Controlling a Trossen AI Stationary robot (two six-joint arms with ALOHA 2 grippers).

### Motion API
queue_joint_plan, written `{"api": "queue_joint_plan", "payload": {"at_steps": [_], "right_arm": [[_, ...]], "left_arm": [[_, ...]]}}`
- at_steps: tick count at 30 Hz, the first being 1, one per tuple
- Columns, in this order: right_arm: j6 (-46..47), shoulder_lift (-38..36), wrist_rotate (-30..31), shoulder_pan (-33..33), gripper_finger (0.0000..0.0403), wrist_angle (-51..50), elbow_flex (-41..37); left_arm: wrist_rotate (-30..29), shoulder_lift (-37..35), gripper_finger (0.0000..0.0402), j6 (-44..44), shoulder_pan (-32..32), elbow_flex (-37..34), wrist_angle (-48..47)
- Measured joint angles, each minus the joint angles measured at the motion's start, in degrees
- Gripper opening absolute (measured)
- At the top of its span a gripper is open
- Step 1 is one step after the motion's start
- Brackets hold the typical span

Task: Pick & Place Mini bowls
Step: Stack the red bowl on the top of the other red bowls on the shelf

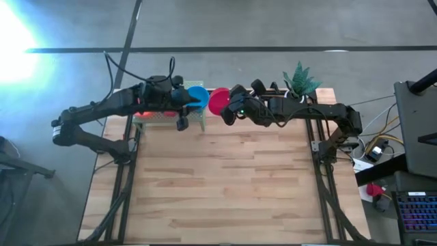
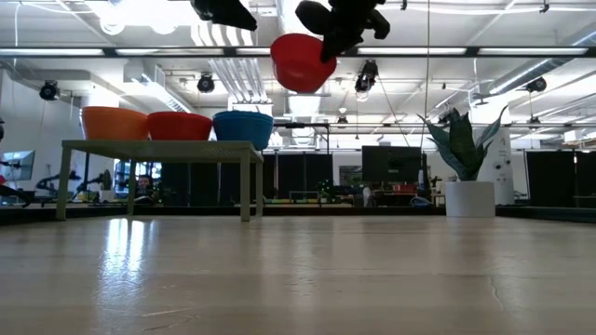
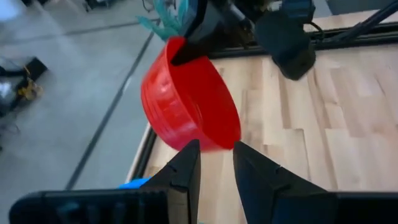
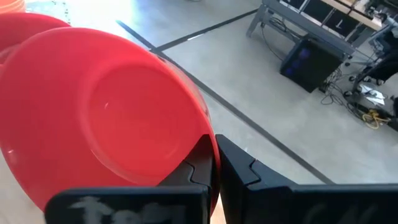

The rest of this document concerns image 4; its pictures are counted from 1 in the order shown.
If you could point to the green perforated metal shelf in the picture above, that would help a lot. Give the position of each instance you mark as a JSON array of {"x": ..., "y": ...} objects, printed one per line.
[{"x": 60, "y": 12}]

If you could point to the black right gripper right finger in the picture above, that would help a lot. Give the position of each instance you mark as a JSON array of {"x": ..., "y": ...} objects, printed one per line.
[{"x": 248, "y": 193}]

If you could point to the red plastic mini bowl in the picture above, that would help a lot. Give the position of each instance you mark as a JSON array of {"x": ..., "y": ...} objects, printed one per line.
[
  {"x": 93, "y": 124},
  {"x": 25, "y": 25}
]

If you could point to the grey metal bench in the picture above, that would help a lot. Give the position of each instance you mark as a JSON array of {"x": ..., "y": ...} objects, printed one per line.
[{"x": 298, "y": 20}]

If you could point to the black office chair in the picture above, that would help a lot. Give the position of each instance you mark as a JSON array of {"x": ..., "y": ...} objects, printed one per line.
[{"x": 385, "y": 67}]

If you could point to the white papers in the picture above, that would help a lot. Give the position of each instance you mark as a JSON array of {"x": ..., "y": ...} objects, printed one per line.
[{"x": 371, "y": 95}]

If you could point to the wooden desk top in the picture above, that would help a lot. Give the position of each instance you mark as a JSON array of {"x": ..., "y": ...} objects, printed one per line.
[{"x": 357, "y": 14}]

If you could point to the orange plastic mini bowl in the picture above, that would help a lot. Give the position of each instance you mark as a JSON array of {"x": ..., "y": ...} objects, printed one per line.
[{"x": 11, "y": 4}]

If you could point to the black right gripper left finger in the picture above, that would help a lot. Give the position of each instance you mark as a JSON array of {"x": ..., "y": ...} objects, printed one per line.
[{"x": 196, "y": 174}]

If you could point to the black computer tower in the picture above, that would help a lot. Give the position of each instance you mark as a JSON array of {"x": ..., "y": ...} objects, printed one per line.
[{"x": 311, "y": 67}]

